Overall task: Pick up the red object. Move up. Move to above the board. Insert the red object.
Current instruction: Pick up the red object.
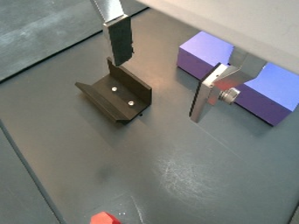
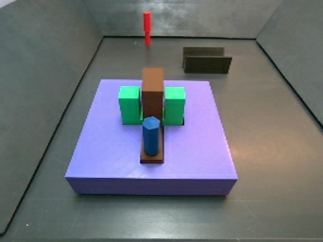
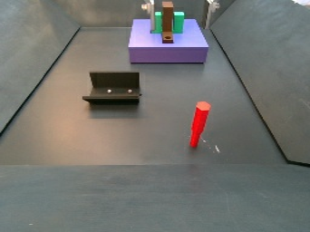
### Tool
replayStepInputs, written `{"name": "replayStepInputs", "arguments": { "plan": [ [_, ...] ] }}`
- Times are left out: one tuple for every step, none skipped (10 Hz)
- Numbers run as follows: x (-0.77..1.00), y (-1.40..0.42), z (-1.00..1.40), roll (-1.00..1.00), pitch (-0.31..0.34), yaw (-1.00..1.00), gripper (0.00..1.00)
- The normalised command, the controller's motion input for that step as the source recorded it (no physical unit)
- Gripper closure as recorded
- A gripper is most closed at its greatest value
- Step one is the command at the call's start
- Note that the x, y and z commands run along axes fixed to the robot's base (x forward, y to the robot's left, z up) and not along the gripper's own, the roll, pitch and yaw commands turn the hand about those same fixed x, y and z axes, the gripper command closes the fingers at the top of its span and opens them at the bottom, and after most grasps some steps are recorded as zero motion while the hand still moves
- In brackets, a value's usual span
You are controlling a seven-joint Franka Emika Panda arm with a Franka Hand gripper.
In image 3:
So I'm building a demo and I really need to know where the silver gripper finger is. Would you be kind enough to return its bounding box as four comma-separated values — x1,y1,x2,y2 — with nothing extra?
142,0,155,31
205,0,221,28

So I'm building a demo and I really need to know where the red hexagonal peg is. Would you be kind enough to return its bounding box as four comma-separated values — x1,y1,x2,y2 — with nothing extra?
190,101,212,148

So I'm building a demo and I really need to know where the brown board with hole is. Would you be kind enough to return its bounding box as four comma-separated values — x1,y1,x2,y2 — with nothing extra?
162,1,174,44

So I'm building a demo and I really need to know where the green block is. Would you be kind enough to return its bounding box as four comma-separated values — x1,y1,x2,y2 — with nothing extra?
151,12,186,34

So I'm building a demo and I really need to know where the purple base block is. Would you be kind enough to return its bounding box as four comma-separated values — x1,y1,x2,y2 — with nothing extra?
129,19,209,63

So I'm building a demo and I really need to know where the black angle bracket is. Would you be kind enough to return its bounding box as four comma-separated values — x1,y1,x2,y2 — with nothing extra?
83,71,141,103

